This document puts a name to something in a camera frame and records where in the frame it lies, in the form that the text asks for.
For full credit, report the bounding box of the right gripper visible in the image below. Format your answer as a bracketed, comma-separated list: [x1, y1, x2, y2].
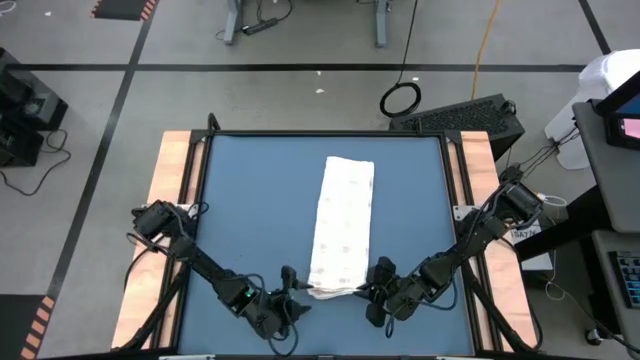
[355, 256, 426, 329]

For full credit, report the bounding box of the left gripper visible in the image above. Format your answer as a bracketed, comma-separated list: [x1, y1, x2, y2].
[234, 267, 315, 341]

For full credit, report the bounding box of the white beige plaid towel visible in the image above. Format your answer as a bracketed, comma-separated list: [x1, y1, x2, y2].
[307, 155, 376, 301]

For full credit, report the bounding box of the blue table mat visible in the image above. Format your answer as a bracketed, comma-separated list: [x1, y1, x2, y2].
[178, 134, 476, 357]

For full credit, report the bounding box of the white labelled box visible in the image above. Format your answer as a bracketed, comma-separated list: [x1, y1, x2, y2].
[509, 224, 555, 274]

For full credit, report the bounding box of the black power adapter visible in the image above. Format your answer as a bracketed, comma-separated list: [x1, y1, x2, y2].
[499, 163, 525, 185]

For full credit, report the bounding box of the black perforated computer tower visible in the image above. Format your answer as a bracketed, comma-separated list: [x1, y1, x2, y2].
[388, 93, 526, 162]

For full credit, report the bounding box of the black cart base beam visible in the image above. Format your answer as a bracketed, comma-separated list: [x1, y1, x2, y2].
[513, 185, 609, 262]

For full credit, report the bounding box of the grey cart shelf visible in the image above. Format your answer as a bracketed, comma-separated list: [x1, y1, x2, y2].
[591, 229, 640, 351]

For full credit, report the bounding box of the black blue keypad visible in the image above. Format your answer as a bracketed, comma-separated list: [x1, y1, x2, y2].
[608, 249, 640, 310]

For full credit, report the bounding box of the grey cart top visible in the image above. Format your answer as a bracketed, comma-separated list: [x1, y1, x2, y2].
[572, 99, 640, 235]

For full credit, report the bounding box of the grey metal desk leg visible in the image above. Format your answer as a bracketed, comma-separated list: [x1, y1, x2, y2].
[223, 0, 245, 46]
[374, 0, 390, 49]

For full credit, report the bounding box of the black power strip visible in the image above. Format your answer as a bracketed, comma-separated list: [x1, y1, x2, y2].
[241, 18, 280, 36]

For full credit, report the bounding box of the black orange-striped floor mat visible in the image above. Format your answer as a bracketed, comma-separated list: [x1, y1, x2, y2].
[90, 0, 160, 22]
[0, 293, 57, 360]

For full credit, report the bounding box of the black framed screen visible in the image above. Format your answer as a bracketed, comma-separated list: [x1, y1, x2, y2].
[594, 69, 640, 151]

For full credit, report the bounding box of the black equipment stack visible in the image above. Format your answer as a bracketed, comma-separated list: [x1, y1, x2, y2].
[0, 47, 70, 169]

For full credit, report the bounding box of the black metal table frame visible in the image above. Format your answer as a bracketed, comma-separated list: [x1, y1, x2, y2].
[112, 112, 544, 360]

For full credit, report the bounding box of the black hanging coiled cable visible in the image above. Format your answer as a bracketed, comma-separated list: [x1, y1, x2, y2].
[378, 0, 423, 119]

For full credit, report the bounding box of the yellow hanging cable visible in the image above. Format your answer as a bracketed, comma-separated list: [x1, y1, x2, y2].
[470, 0, 503, 100]

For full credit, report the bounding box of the black floor cable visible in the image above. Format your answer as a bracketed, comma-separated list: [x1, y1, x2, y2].
[0, 128, 72, 197]

